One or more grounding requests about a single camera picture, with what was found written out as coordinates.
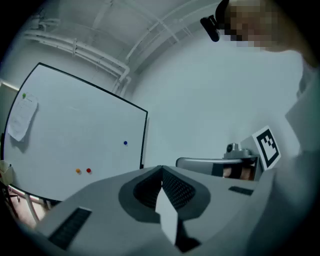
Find black framed whiteboard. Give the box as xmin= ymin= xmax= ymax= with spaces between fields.
xmin=0 ymin=62 xmax=149 ymax=202

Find black head camera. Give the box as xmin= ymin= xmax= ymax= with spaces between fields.
xmin=199 ymin=0 xmax=231 ymax=43

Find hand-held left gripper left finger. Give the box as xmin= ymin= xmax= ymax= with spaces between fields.
xmin=34 ymin=165 xmax=176 ymax=256

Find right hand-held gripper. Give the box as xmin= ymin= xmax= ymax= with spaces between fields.
xmin=175 ymin=125 xmax=282 ymax=182

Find white paper sheet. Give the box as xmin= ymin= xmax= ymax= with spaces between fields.
xmin=7 ymin=92 xmax=40 ymax=142

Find person's right hand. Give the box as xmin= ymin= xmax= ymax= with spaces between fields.
xmin=223 ymin=164 xmax=256 ymax=181

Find white ceiling pipes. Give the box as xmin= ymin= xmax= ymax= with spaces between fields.
xmin=23 ymin=29 xmax=133 ymax=98

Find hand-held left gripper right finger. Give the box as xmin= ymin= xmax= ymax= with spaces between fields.
xmin=161 ymin=165 xmax=278 ymax=256

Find white whiteboard stand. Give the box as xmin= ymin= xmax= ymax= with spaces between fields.
xmin=23 ymin=192 xmax=54 ymax=224

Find person's head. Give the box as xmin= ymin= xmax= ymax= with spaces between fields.
xmin=224 ymin=0 xmax=305 ymax=54

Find white ceiling conduit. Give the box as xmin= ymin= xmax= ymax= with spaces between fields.
xmin=124 ymin=2 xmax=226 ymax=62

